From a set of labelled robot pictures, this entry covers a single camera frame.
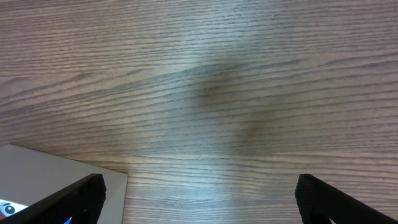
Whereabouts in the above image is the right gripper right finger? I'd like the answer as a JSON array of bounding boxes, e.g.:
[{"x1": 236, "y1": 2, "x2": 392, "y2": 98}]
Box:
[{"x1": 295, "y1": 174, "x2": 397, "y2": 224}]

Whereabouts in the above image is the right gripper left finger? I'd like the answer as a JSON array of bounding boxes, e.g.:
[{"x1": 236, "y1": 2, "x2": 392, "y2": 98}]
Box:
[{"x1": 1, "y1": 174, "x2": 106, "y2": 224}]

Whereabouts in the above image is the white box pink interior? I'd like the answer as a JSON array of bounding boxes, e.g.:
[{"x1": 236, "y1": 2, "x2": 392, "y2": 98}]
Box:
[{"x1": 1, "y1": 145, "x2": 127, "y2": 224}]

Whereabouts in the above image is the yellow one-eyed ball toy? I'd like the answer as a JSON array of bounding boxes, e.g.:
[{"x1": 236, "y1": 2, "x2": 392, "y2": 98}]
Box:
[{"x1": 1, "y1": 200, "x2": 27, "y2": 219}]

